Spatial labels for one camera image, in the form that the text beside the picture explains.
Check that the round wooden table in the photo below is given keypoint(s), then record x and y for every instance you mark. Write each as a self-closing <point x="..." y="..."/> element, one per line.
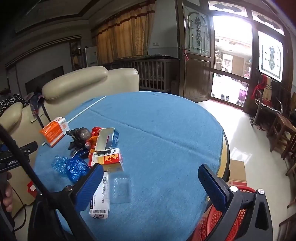
<point x="226" y="153"/>

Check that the dark floral cloth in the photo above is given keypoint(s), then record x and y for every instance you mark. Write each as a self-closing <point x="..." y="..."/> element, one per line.
<point x="9" y="103"/>

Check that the red box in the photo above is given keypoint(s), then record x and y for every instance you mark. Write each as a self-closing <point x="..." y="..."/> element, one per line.
<point x="31" y="186"/>

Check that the orange and white box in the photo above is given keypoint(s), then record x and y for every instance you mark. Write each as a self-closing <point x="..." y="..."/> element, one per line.
<point x="108" y="160"/>

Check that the red cloth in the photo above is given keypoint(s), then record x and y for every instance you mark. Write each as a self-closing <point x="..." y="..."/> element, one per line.
<point x="259" y="85"/>

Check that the black wall television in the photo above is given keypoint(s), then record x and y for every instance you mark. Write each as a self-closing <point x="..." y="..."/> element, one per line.
<point x="44" y="80"/>

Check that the white standing appliance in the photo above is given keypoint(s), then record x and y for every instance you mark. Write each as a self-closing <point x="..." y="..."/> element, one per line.
<point x="91" y="55"/>

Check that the person's left hand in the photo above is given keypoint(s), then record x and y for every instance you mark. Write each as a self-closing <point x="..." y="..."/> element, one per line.
<point x="7" y="197"/>

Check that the thin white stick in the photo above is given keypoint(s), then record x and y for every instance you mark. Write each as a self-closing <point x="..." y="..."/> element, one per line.
<point x="87" y="108"/>

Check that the beige curtain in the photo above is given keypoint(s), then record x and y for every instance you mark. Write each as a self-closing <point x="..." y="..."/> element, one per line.
<point x="120" y="34"/>

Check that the black plastic bag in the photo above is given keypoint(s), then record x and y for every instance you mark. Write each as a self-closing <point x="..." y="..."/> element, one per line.
<point x="81" y="135"/>

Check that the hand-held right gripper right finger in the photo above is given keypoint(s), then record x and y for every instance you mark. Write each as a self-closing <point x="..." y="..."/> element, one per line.
<point x="212" y="185"/>

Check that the metal frame chair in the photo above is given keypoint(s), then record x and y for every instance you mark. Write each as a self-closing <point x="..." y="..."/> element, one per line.
<point x="260" y="111"/>

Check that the clear plastic blister tray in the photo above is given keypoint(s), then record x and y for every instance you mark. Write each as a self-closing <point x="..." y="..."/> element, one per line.
<point x="120" y="190"/>

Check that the white barcode medicine box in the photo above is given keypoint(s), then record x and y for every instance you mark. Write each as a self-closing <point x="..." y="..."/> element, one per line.
<point x="101" y="201"/>

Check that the purple bin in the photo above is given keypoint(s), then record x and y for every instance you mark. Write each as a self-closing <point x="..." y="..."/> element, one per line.
<point x="242" y="93"/>

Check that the wooden crib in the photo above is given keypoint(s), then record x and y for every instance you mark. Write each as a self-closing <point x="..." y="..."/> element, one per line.
<point x="150" y="74"/>

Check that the open blue white box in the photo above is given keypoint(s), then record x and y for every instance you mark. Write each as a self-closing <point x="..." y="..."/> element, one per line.
<point x="103" y="139"/>

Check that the cream leather sofa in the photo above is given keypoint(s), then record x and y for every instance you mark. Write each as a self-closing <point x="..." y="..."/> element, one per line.
<point x="76" y="81"/>

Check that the red door tassel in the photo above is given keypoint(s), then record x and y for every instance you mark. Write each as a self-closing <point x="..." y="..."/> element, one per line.
<point x="185" y="54"/>

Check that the wooden stained glass door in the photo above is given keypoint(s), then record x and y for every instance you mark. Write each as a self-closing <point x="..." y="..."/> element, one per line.
<point x="270" y="55"/>
<point x="196" y="76"/>

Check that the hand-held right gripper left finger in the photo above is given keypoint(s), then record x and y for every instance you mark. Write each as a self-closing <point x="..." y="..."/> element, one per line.
<point x="90" y="185"/>

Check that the blue plastic bag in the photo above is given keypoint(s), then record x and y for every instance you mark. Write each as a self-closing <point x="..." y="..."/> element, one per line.
<point x="74" y="169"/>

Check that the wooden chair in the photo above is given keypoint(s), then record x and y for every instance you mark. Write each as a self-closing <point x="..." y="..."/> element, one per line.
<point x="291" y="171"/>

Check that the wooden stool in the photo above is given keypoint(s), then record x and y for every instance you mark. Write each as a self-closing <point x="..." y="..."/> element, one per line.
<point x="282" y="125"/>

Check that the patterned cloth bag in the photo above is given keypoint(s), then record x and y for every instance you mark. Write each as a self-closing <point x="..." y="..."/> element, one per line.
<point x="34" y="103"/>

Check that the cardboard box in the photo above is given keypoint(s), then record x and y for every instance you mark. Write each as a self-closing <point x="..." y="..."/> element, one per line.
<point x="237" y="171"/>

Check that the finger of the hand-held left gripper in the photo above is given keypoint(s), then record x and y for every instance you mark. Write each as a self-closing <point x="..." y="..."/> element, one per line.
<point x="29" y="148"/>

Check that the red plastic basket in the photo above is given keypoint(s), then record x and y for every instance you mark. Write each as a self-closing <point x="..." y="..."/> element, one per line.
<point x="211" y="222"/>

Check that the wooden display cabinet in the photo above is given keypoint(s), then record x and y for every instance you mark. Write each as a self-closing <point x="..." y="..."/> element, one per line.
<point x="76" y="53"/>

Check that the orange bag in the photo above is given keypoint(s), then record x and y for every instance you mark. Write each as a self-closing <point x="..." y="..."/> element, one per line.
<point x="92" y="141"/>

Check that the orange medicine box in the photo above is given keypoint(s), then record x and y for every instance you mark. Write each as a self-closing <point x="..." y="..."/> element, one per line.
<point x="54" y="133"/>

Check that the frosted transom window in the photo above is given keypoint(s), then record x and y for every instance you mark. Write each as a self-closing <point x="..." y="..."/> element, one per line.
<point x="227" y="5"/>
<point x="268" y="22"/>

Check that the striped towel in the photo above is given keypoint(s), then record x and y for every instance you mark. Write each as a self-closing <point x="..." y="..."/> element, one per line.
<point x="268" y="90"/>

